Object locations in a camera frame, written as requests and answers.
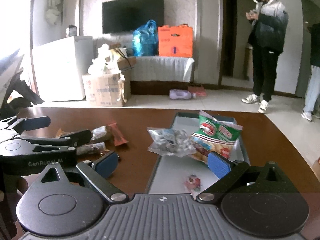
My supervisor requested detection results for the blue plastic bag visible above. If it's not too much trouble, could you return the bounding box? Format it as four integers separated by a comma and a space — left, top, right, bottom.
132, 20, 158, 57

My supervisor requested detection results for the small red candy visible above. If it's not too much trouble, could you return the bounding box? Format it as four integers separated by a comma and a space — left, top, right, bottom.
184, 174, 201, 198

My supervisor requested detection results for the long orange snack bar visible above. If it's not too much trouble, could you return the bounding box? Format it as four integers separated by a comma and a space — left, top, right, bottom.
108, 122, 128, 146

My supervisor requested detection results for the brown cardboard box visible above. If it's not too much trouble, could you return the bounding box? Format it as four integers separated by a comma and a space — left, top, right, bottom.
82, 73, 127, 107

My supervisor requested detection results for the white covered tv bench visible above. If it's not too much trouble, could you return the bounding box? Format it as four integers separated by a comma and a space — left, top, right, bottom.
131, 56, 194, 82

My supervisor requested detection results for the white crumpled plastic pile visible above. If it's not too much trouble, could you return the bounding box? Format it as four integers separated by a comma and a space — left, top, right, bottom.
87, 44, 120, 76

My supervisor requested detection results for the clear silver candy bag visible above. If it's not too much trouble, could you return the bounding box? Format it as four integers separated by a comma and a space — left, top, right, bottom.
147, 127, 196, 158

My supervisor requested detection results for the black folded chair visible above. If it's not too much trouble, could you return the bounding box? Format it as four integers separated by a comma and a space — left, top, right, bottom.
1, 69, 44, 120

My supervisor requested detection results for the brown pastry packet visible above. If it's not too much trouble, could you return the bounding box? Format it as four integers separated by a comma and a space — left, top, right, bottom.
55, 126, 112, 142

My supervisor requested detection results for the green prawn cracker bag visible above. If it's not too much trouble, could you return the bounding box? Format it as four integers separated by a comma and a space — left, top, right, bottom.
190, 111, 243, 164

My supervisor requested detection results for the person in puffer jacket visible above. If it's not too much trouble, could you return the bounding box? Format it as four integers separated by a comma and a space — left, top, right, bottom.
241, 0, 289, 114

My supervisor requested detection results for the kettle on fridge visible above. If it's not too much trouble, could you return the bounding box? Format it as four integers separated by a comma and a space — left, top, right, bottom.
66, 24, 78, 37

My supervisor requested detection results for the small taped cardboard box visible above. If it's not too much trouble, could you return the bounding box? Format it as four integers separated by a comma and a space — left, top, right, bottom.
110, 47, 136, 71

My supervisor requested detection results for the white olive snack packet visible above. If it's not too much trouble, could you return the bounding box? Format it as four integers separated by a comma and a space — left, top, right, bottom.
76, 142, 110, 155

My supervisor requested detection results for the pink flat package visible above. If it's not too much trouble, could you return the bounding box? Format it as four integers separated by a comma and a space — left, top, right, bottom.
188, 85, 207, 98

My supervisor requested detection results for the black wall television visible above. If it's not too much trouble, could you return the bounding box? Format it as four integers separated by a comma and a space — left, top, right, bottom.
102, 0, 164, 34

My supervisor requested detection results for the grey white tray box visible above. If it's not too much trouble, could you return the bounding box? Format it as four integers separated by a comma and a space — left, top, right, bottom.
147, 111, 249, 195

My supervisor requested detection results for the orange cardboard box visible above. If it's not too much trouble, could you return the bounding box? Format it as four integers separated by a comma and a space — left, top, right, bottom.
158, 24, 193, 57

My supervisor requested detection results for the person in blue jeans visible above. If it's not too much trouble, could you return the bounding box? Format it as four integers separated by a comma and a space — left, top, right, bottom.
302, 23, 319, 121

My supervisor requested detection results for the white mini fridge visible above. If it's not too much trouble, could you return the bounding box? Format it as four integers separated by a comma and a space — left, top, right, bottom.
33, 36, 93, 102

